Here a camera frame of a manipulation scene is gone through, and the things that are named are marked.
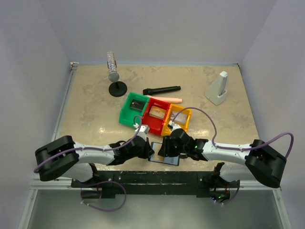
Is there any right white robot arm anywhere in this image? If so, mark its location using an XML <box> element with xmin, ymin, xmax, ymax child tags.
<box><xmin>158</xmin><ymin>128</ymin><xmax>286</xmax><ymax>188</ymax></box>

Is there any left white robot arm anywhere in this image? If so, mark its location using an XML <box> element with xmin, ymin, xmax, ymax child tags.
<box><xmin>34</xmin><ymin>135</ymin><xmax>154</xmax><ymax>187</ymax></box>

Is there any silver VIP card stack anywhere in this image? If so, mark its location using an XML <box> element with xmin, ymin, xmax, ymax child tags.
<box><xmin>170</xmin><ymin>111</ymin><xmax>188</xmax><ymax>125</ymax></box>

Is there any gold card stack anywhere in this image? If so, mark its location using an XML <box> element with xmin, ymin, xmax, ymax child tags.
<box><xmin>149</xmin><ymin>106</ymin><xmax>166</xmax><ymax>119</ymax></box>

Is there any black card stack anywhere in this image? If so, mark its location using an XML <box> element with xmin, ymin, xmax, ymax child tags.
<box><xmin>130</xmin><ymin>99</ymin><xmax>146</xmax><ymax>112</ymax></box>

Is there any yellow plastic bin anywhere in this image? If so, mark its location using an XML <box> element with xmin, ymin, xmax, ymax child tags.
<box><xmin>161</xmin><ymin>104</ymin><xmax>192</xmax><ymax>136</ymax></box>

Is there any red plastic bin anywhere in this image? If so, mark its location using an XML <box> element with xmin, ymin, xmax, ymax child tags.
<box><xmin>142</xmin><ymin>98</ymin><xmax>170</xmax><ymax>135</ymax></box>

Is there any green plastic bin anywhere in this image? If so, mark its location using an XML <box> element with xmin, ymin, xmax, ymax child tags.
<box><xmin>119</xmin><ymin>92</ymin><xmax>149</xmax><ymax>126</ymax></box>

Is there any black microphone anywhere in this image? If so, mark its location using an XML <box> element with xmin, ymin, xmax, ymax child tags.
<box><xmin>142</xmin><ymin>86</ymin><xmax>181</xmax><ymax>95</ymax></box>

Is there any black round microphone stand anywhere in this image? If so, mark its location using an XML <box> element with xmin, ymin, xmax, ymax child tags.
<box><xmin>109</xmin><ymin>81</ymin><xmax>127</xmax><ymax>97</ymax></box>

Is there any white wedge charging dock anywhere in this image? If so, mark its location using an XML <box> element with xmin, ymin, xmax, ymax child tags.
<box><xmin>204</xmin><ymin>71</ymin><xmax>228</xmax><ymax>105</ymax></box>

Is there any glitter microphone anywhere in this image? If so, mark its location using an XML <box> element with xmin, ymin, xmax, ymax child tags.
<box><xmin>107</xmin><ymin>52</ymin><xmax>119</xmax><ymax>83</ymax></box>

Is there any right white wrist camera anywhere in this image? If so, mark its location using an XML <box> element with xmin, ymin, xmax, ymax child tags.
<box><xmin>167</xmin><ymin>120</ymin><xmax>181</xmax><ymax>133</ymax></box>

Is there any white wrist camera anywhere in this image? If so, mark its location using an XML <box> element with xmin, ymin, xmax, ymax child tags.
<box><xmin>133</xmin><ymin>124</ymin><xmax>150</xmax><ymax>141</ymax></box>
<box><xmin>167</xmin><ymin>120</ymin><xmax>181</xmax><ymax>133</ymax></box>

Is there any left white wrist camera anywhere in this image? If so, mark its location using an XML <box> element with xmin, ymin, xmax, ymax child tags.
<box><xmin>133</xmin><ymin>124</ymin><xmax>150</xmax><ymax>141</ymax></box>

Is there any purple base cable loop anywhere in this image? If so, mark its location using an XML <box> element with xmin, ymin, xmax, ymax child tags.
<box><xmin>81</xmin><ymin>180</ymin><xmax>131</xmax><ymax>212</ymax></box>

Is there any aluminium frame rail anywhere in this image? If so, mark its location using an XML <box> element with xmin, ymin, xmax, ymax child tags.
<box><xmin>18</xmin><ymin>62</ymin><xmax>79</xmax><ymax>229</ymax></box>

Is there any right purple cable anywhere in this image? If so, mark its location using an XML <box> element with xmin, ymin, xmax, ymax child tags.
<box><xmin>170</xmin><ymin>107</ymin><xmax>295</xmax><ymax>159</ymax></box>

